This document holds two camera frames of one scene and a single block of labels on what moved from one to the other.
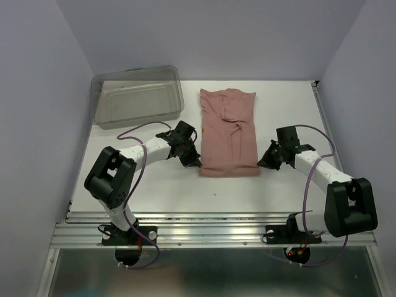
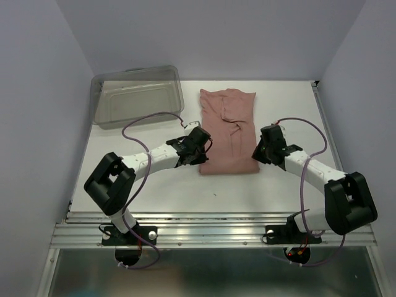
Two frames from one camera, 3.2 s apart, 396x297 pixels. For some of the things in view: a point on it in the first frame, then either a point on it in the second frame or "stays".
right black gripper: x=266 y=161 to x=256 y=153
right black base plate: x=289 y=234 stays
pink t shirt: x=229 y=143 stays
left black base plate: x=112 y=236 stays
